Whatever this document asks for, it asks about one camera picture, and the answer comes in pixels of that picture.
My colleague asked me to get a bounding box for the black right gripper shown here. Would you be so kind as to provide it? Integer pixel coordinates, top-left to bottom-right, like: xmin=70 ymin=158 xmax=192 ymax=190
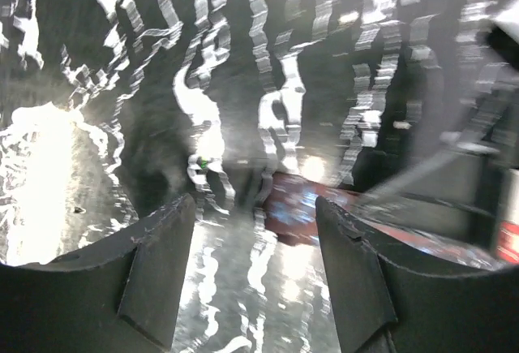
xmin=351 ymin=142 xmax=518 ymax=266

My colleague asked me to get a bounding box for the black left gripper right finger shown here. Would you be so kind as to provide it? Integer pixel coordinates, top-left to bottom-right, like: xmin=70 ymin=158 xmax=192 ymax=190
xmin=315 ymin=197 xmax=518 ymax=352

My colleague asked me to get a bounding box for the black marbled table mat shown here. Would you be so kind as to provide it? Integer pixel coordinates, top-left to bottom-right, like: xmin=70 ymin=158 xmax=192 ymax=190
xmin=1 ymin=0 xmax=518 ymax=352

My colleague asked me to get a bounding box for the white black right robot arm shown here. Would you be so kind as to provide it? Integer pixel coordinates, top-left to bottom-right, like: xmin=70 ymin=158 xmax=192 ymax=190
xmin=353 ymin=1 xmax=518 ymax=270

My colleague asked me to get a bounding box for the brown tie with blue flowers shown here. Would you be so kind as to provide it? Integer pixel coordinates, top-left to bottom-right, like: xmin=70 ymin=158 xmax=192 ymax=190
xmin=263 ymin=173 xmax=504 ymax=270

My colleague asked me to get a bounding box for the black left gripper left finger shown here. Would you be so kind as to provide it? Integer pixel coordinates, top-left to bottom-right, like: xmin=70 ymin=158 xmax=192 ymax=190
xmin=1 ymin=195 xmax=195 ymax=352

